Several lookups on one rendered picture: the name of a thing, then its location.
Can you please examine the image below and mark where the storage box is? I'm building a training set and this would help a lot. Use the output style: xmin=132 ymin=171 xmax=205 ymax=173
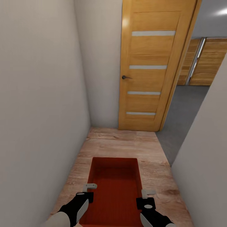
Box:
xmin=79 ymin=157 xmax=144 ymax=227

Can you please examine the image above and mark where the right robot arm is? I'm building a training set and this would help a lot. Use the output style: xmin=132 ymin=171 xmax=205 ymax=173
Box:
xmin=136 ymin=189 xmax=178 ymax=227

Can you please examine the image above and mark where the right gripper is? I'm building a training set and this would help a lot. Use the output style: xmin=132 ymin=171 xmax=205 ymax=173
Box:
xmin=136 ymin=197 xmax=156 ymax=210

